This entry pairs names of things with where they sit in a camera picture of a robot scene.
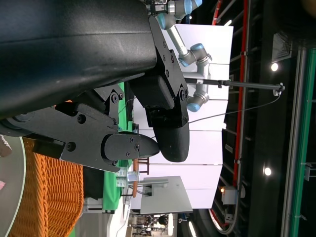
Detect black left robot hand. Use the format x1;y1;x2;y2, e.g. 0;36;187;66
0;0;190;173

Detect pale green bowl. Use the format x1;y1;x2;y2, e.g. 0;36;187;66
0;137;27;237

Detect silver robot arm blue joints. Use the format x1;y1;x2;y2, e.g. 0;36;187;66
145;0;213;112

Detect brown chocolate cake slice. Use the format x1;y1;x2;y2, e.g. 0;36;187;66
0;134;12;158

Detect orange wicker basket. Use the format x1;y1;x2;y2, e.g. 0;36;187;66
9;137;84;237

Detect black backdrop cloth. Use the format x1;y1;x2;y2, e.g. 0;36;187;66
83;166;106;200

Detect green tablecloth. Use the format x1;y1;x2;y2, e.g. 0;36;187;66
70;82;135;237

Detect long black pole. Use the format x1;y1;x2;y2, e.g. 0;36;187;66
185;78;285;93

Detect thin hanging cable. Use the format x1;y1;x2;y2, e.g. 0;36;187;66
150;93;282;141

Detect red ceiling rail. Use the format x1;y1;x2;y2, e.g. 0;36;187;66
208;0;249;230

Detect white wall box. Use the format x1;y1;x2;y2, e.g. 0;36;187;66
220;186;245;205

